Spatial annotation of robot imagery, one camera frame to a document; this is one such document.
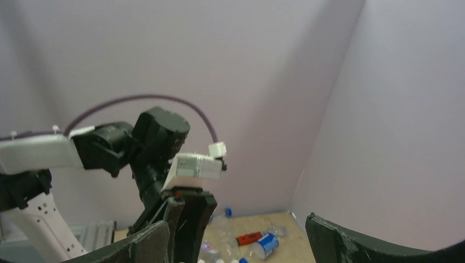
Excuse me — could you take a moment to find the pepsi label bottle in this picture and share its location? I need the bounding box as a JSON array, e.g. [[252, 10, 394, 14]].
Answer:
[[208, 207, 233, 228]]

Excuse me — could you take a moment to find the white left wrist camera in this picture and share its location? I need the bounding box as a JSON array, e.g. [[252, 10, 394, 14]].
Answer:
[[162, 142, 227, 191]]

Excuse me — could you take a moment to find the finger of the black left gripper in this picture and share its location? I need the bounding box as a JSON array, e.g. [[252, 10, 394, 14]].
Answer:
[[174, 188, 217, 262], [127, 196, 185, 262]]

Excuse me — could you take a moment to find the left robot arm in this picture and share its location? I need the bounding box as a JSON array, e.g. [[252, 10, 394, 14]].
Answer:
[[1, 107, 226, 262]]

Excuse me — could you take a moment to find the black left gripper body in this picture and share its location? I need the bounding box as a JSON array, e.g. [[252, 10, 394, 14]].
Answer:
[[139, 170, 173, 225]]

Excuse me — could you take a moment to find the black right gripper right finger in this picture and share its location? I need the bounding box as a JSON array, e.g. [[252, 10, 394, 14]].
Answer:
[[305, 213, 464, 262]]

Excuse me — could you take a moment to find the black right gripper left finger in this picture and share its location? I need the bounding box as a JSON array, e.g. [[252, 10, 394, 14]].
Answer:
[[68, 221, 170, 263]]

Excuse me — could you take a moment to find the small clear white-cap bottle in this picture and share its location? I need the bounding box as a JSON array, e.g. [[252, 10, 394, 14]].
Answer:
[[198, 241, 224, 263]]

